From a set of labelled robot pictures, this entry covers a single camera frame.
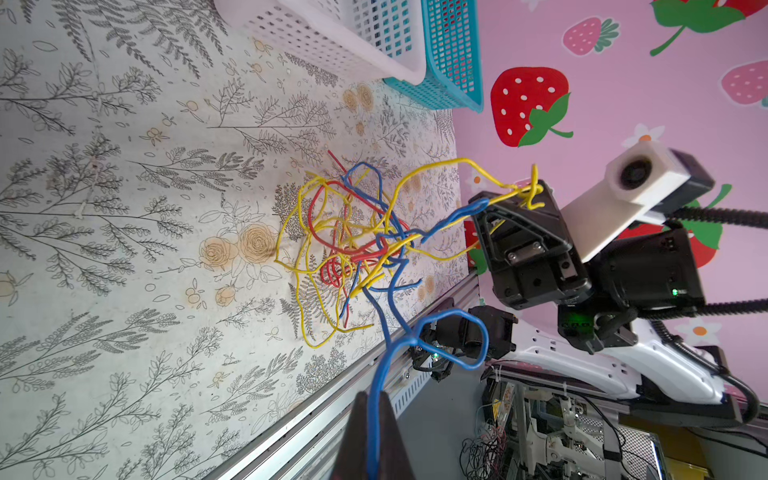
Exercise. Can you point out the white plastic basket middle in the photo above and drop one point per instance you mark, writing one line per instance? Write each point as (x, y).
(357, 40)

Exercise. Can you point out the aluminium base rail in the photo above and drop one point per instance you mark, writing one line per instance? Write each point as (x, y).
(304, 443)

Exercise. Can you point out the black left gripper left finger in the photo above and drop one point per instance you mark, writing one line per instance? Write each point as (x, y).
(356, 439)

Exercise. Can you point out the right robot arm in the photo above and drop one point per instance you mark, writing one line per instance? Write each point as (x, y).
(669, 378)

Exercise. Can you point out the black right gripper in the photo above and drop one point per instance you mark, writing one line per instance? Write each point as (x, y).
(532, 261)

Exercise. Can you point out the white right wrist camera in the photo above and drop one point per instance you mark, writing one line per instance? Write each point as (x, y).
(646, 184)

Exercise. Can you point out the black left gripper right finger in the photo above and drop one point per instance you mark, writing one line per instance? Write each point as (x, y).
(394, 463)

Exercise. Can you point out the teal plastic basket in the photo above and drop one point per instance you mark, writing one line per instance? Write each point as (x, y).
(453, 78)

